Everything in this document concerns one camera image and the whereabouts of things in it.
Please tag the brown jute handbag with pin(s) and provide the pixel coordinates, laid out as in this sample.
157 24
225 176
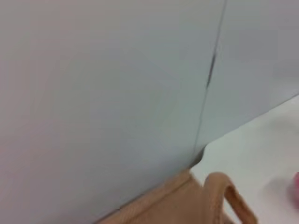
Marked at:
177 203

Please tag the pink peach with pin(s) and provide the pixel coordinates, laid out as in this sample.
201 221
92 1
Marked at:
294 189

